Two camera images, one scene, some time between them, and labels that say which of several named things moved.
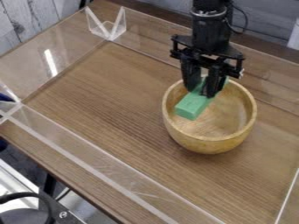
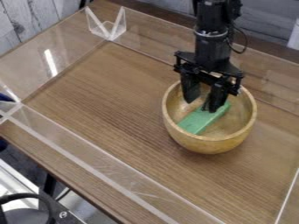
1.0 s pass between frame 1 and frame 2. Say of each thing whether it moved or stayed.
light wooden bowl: stayed
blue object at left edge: stayed
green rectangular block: moved
